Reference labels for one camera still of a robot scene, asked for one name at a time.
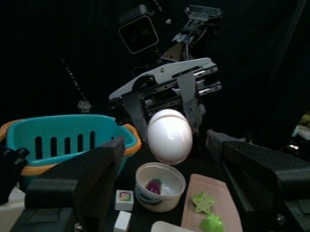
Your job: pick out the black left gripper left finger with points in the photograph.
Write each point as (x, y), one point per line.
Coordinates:
(81, 187)

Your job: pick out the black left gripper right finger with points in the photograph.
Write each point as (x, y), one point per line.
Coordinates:
(266, 181)

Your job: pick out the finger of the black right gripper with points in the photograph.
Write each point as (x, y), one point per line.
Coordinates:
(137, 111)
(190, 99)

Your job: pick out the white toy egg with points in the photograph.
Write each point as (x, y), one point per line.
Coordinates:
(170, 137)

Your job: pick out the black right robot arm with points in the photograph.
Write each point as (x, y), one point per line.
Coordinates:
(194, 33)

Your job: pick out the pink oblong tray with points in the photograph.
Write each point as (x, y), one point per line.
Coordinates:
(226, 196)

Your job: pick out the white cube with colourful print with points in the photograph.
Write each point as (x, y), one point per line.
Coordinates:
(125, 199)

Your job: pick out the plain white block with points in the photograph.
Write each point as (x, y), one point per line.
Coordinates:
(122, 222)

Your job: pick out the light green star toy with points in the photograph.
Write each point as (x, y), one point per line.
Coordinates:
(203, 203)

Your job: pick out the black lumpy object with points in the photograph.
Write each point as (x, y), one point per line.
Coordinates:
(12, 172)

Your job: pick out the purple toy piece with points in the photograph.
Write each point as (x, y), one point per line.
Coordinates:
(154, 186)

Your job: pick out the bright green toy piece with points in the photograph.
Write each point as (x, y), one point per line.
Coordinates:
(211, 224)

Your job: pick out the teal basket with orange rim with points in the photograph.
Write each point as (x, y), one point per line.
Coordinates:
(61, 130)

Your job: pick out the white round cup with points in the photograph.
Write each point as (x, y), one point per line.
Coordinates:
(170, 181)

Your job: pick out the white flat plate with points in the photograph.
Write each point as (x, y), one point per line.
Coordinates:
(170, 227)

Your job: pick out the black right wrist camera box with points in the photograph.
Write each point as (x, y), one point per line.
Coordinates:
(138, 31)

